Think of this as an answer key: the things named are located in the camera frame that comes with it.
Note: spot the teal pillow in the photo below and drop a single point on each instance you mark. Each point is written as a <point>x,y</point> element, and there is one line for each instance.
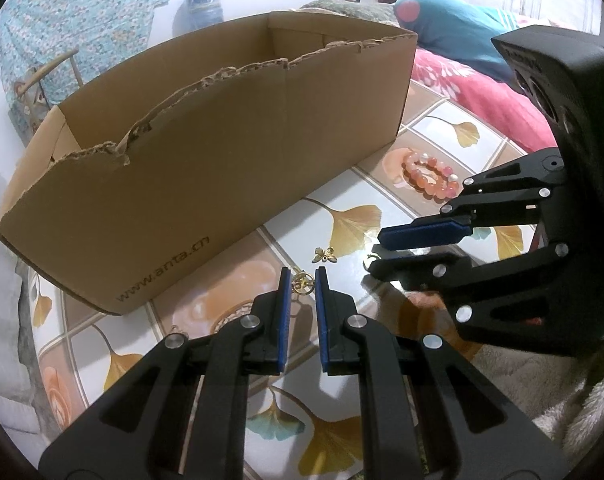
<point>457,30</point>

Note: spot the tile print table cover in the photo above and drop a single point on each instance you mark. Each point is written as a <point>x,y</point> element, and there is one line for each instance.
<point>302,410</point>

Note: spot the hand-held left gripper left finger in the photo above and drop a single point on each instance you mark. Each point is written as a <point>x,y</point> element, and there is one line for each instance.
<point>283,325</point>

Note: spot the gold butterfly charm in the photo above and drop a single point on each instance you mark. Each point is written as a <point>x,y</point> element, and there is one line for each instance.
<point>324,255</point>

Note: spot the teal floral hanging cloth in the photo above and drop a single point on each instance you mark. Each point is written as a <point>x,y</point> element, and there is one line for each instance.
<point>81,10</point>

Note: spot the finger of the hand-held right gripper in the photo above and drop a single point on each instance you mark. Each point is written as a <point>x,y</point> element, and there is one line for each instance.
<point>422,235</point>
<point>507,295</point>

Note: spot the brown cardboard box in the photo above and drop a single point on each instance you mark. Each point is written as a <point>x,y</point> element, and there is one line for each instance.
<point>181,185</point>

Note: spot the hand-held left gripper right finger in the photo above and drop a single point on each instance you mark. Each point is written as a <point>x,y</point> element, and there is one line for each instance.
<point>323,325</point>

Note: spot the blue water jug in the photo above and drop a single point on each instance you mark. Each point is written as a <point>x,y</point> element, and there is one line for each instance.
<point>204,7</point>

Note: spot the wooden chair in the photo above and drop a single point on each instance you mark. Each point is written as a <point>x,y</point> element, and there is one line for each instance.
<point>46,67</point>

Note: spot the white curtain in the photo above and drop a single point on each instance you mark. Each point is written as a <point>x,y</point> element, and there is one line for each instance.
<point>1,335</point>

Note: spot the grey green pillow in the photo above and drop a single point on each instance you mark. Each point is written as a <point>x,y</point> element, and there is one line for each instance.
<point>352,10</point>

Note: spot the pink floral blanket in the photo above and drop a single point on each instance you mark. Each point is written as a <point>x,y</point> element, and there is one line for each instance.
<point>482,95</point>

